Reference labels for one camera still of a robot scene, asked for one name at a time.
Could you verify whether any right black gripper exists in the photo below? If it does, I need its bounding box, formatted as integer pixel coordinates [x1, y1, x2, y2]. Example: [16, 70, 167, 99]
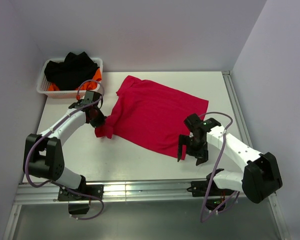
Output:
[177, 134, 209, 166]

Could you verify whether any red t shirt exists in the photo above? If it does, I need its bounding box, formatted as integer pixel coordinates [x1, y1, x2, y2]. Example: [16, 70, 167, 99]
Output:
[94, 75, 209, 158]

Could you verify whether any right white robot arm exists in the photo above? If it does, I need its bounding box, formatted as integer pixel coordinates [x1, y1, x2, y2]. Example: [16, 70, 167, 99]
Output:
[177, 123, 283, 204]

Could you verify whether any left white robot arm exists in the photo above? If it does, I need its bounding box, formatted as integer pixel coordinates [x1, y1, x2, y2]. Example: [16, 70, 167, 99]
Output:
[23, 106, 106, 200]

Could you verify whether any orange t shirt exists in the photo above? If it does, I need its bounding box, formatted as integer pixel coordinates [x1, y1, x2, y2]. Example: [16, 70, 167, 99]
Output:
[48, 69, 102, 92]

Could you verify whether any black t shirt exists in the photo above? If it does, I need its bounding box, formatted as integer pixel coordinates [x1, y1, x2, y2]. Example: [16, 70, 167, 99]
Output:
[44, 52, 100, 91]

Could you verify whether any white plastic basket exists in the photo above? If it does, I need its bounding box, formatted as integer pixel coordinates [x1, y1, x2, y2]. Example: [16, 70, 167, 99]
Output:
[36, 57, 103, 99]

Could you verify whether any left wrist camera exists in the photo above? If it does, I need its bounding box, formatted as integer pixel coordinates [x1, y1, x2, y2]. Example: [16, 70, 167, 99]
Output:
[68, 90, 103, 109]

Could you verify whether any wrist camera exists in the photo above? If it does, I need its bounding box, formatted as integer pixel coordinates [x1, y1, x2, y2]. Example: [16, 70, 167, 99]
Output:
[183, 113, 221, 134]
[68, 90, 103, 109]

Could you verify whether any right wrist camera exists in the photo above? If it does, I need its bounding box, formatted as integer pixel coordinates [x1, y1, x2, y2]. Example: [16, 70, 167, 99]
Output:
[183, 113, 221, 134]

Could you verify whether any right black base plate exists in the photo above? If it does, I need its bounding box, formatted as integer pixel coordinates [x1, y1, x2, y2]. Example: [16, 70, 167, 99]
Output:
[186, 180, 235, 197]

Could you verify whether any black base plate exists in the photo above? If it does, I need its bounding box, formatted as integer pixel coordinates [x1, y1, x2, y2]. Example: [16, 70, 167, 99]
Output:
[57, 184, 104, 202]
[186, 180, 235, 197]

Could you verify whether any front aluminium rail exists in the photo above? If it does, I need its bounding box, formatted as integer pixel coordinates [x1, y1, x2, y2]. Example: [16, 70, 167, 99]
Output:
[13, 179, 276, 205]

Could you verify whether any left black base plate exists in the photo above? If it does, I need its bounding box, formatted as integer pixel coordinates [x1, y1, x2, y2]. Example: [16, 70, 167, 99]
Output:
[57, 184, 104, 202]

